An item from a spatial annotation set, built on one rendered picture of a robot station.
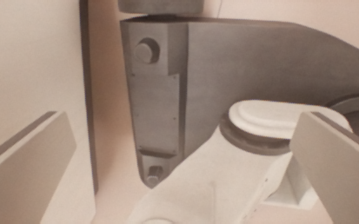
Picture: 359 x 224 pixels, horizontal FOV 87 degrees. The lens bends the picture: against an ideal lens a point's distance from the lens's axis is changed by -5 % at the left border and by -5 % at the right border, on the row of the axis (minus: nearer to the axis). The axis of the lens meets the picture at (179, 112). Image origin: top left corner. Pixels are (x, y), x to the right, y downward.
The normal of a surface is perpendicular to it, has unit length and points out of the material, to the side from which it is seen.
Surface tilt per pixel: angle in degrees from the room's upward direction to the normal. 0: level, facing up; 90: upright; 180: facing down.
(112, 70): 0
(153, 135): 0
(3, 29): 90
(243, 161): 90
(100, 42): 0
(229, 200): 90
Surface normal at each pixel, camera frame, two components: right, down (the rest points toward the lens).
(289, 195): 0.01, -0.86
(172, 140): -0.18, 0.50
